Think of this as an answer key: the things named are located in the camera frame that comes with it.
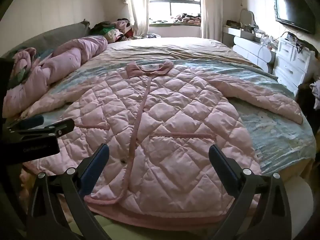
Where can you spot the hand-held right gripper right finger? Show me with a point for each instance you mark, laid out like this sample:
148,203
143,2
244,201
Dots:
222,167

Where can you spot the cream curtain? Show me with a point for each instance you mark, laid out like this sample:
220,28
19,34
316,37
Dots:
136,5
211,10

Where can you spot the pile of mixed clothes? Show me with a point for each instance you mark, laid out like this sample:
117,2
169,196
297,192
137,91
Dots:
110,30

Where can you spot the white round stool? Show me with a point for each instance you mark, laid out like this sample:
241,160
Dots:
300,200

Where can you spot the white dressing table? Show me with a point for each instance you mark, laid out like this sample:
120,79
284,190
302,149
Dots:
250,50

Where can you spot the beige bed sheet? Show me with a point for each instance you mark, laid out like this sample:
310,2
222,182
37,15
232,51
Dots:
187,47

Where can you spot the dark hanging clothes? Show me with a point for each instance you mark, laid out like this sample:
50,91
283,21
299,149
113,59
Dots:
308,105

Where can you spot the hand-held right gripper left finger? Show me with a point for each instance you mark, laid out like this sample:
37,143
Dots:
93,170

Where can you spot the cosmetics clutter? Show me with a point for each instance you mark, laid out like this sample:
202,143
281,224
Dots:
265,38

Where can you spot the round bed with cartoon sheet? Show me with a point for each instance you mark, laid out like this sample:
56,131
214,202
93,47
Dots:
275,135

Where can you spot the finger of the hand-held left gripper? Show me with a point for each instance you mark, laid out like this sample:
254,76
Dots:
35,120
62,126

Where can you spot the cloud shaped mirror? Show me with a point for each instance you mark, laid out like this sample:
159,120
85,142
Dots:
246,17

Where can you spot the pink rolled duvet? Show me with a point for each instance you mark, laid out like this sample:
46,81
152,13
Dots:
62,62

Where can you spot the pink quilted coat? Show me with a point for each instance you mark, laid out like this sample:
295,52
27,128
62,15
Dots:
180,120

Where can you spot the grey padded headboard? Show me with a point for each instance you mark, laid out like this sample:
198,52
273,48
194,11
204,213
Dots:
57,35

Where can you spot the white drawer chest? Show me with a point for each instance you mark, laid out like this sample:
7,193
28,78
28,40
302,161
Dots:
290,65

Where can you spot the black wall television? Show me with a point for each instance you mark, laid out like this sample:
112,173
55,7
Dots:
293,12

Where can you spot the clothes on window sill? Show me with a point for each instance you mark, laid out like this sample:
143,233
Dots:
185,18

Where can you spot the clothes heap on floor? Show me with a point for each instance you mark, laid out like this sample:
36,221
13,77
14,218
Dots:
152,36

